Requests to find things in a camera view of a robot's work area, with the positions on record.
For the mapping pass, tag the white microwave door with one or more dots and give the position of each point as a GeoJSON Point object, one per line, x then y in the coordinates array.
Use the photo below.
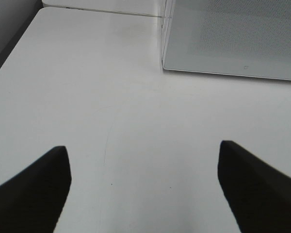
{"type": "Point", "coordinates": [232, 37]}

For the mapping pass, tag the white adjacent table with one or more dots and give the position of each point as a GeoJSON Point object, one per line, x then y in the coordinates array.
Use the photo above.
{"type": "Point", "coordinates": [152, 8]}

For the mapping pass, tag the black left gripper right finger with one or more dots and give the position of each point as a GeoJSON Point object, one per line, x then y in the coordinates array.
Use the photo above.
{"type": "Point", "coordinates": [258, 195]}

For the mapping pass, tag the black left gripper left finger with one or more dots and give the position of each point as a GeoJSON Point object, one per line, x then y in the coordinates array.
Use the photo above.
{"type": "Point", "coordinates": [32, 200]}

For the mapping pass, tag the white microwave oven body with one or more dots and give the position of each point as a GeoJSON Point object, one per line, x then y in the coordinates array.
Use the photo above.
{"type": "Point", "coordinates": [167, 12]}

